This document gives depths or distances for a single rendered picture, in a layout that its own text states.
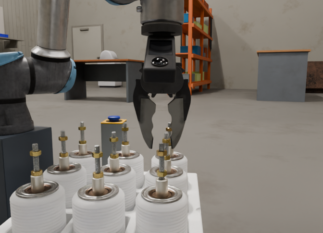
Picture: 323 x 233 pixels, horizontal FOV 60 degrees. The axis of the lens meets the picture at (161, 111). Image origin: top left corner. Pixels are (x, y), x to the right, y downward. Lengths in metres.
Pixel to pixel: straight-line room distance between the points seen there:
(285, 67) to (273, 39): 3.65
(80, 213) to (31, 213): 0.09
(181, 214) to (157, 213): 0.04
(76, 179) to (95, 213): 0.16
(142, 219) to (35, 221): 0.19
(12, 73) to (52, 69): 0.11
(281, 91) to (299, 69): 0.45
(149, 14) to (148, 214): 0.33
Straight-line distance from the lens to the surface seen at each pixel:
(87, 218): 0.53
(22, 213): 0.57
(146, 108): 0.48
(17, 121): 0.89
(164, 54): 0.43
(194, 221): 0.60
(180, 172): 0.63
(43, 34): 0.92
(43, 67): 0.92
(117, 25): 10.13
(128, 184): 0.63
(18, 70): 0.90
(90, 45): 10.59
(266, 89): 5.10
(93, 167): 0.77
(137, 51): 9.66
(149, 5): 0.48
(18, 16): 10.29
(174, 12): 0.48
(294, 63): 5.11
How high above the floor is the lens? 0.47
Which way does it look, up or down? 8 degrees down
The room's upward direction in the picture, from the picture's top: straight up
